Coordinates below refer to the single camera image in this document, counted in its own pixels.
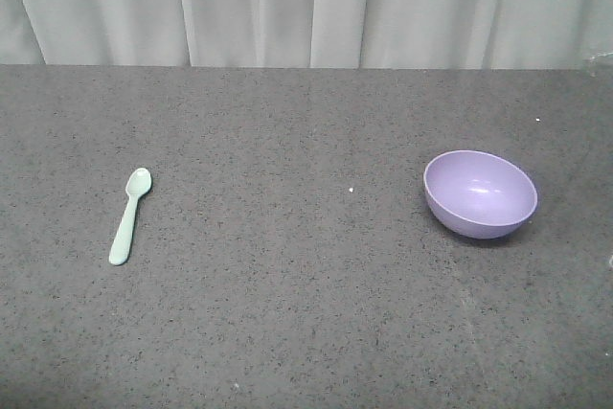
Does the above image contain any white curtain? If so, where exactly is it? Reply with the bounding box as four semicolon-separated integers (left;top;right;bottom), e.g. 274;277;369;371
1;0;612;69

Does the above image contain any purple plastic bowl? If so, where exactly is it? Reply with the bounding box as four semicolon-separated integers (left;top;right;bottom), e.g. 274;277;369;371
422;150;538;239

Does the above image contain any mint green plastic spoon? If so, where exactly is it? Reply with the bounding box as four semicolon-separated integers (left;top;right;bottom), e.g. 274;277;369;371
108;168;152;266

